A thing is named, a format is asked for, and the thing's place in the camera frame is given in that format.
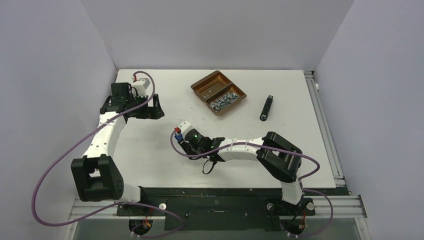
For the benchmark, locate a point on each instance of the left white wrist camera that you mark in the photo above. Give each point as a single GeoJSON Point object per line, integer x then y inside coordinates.
{"type": "Point", "coordinates": [141, 85]}

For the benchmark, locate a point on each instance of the brown plastic tray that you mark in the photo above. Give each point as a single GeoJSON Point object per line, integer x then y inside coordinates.
{"type": "Point", "coordinates": [215, 85]}

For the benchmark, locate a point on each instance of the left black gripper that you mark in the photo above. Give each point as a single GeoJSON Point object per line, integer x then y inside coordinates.
{"type": "Point", "coordinates": [153, 112]}

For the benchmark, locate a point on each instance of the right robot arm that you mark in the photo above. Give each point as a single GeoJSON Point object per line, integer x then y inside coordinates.
{"type": "Point", "coordinates": [276, 154]}

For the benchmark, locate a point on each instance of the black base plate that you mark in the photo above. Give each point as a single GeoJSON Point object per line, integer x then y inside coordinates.
{"type": "Point", "coordinates": [218, 209]}

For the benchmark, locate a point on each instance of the aluminium side rail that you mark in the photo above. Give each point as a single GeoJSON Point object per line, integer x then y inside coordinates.
{"type": "Point", "coordinates": [328, 141]}

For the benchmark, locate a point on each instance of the blue stapler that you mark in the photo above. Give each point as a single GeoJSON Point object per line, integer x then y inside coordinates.
{"type": "Point", "coordinates": [179, 137]}

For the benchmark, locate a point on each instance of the black stapler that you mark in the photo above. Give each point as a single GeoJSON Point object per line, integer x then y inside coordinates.
{"type": "Point", "coordinates": [266, 108]}

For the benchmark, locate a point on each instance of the aluminium front rail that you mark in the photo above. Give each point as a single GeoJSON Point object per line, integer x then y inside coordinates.
{"type": "Point", "coordinates": [344, 206]}

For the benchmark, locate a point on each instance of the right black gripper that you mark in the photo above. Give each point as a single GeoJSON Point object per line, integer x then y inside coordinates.
{"type": "Point", "coordinates": [186, 146]}

